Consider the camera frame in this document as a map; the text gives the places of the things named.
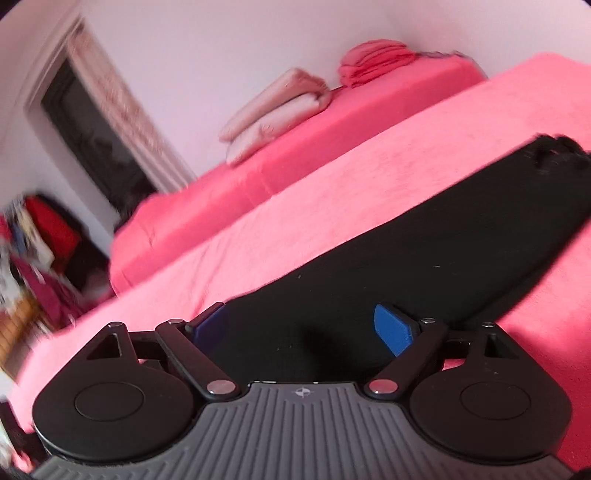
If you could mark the pink blanket near bed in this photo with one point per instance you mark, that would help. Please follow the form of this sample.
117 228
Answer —
367 186

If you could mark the dark window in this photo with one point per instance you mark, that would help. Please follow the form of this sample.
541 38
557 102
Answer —
96 147

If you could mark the pink covered far bed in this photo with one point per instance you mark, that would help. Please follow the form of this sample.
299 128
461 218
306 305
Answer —
165 226

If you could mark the hanging clothes rack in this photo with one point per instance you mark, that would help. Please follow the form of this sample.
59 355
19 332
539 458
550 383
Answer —
50 269

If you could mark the upper pale pink pillow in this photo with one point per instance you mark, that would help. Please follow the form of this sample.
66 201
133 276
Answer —
291 84

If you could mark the black knit pants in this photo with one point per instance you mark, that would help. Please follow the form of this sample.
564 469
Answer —
468 253

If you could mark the pale pink curtain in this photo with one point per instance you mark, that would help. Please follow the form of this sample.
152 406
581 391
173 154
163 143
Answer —
124 113

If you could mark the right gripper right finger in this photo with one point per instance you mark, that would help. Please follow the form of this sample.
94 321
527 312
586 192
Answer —
395 328

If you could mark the lower pale pink pillow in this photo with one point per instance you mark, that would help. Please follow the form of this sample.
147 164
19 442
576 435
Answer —
274 124

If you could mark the folded pink blanket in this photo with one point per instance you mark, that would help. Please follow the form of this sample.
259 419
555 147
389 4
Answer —
372 59

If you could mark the pale pink pillow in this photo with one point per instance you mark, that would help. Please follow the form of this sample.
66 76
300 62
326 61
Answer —
274 124
291 84

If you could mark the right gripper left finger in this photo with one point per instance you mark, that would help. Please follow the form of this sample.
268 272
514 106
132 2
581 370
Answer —
207 329

